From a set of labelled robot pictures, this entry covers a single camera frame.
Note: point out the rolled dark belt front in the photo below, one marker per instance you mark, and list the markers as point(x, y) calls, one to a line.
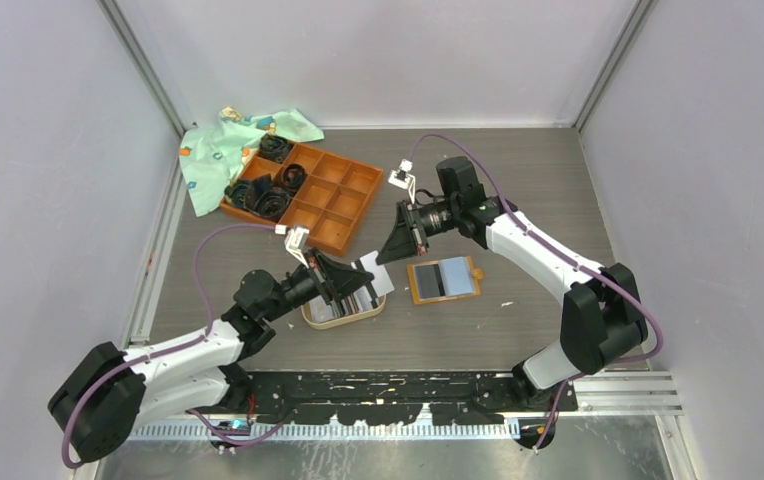
point(266, 200)

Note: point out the silver striped credit card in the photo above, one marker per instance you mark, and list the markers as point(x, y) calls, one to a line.
point(381, 284)

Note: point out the rolled dark belt top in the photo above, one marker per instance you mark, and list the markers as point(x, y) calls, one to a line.
point(275, 148)

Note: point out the orange leather card holder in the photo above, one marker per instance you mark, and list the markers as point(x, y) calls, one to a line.
point(460, 276)

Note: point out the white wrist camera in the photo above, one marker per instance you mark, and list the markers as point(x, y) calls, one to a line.
point(402, 178)
point(295, 241)

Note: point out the green patterned cloth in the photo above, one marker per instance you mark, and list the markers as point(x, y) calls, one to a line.
point(211, 157)

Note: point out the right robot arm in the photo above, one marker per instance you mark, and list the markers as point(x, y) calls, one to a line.
point(601, 320)

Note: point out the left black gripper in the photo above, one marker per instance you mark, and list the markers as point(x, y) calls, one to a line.
point(339, 280)

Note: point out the stack of credit cards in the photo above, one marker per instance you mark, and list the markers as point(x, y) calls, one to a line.
point(322, 314)

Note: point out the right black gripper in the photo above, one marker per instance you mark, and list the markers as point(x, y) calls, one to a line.
point(405, 241)

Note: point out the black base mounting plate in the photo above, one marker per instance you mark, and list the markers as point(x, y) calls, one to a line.
point(380, 398)

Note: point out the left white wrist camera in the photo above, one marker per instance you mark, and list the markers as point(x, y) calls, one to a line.
point(295, 241)

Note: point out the dark grey credit card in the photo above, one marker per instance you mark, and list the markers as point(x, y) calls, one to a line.
point(429, 281)

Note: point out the orange compartment organizer tray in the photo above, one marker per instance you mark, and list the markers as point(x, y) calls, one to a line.
point(332, 201)

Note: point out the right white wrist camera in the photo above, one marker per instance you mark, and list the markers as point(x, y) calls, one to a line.
point(402, 178)

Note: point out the rolled dark belt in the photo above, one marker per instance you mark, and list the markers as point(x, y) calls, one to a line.
point(275, 148)
point(266, 200)
point(292, 178)
point(235, 194)

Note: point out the rolled dark belt left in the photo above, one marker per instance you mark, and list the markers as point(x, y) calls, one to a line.
point(235, 194)

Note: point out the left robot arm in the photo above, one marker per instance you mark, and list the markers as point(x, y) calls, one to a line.
point(112, 392)

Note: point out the oval wooden card tray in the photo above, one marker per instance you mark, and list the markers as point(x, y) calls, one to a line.
point(360, 294)

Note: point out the rolled dark belt middle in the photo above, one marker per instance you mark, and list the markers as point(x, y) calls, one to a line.
point(292, 178)

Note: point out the white slotted cable duct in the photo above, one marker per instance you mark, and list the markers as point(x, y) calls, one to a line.
point(190, 429)

